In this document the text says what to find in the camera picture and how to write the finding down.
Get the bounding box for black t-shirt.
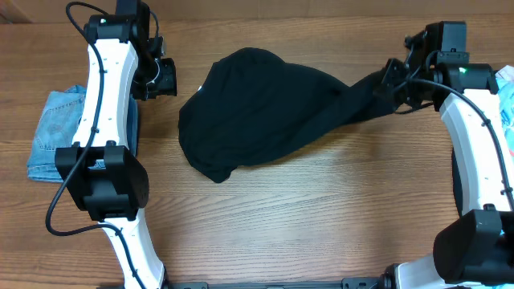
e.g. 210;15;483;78
178;47;394;183

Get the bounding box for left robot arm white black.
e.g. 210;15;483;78
45;0;177;288

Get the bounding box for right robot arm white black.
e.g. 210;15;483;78
375;21;513;288

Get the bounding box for folded blue jeans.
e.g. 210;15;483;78
27;85;86;183

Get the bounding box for light blue garment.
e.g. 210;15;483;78
496;78;513;156

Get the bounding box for white pink garment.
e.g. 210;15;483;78
496;65;514;82

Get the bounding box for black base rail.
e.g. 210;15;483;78
167;277;380;289

